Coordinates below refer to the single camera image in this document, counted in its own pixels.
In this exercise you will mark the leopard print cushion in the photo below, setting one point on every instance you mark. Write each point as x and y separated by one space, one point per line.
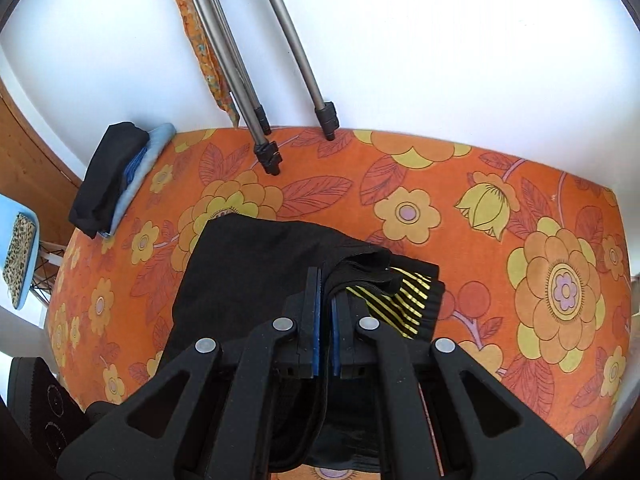
20 255

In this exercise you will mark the folded black garment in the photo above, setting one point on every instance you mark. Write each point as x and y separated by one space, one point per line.
105 175

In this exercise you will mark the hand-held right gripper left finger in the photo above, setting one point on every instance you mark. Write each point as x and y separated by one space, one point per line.
315 345

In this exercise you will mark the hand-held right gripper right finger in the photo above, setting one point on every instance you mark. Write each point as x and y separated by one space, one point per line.
336 342

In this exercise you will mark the wooden door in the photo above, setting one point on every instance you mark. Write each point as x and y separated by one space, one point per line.
30 160

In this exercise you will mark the black pants with yellow print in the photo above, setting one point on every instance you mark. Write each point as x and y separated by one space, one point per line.
240 270

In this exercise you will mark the orange floral bed sheet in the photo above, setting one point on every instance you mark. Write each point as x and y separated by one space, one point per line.
450 210

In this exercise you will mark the folded light blue jeans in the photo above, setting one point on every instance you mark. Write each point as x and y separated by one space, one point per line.
150 150

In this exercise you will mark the orange patterned scarf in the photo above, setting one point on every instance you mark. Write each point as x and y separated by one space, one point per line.
200 55

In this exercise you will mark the light blue chair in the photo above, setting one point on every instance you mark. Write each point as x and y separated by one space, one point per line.
20 204

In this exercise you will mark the grey metal tripod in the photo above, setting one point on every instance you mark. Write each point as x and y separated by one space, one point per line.
295 45

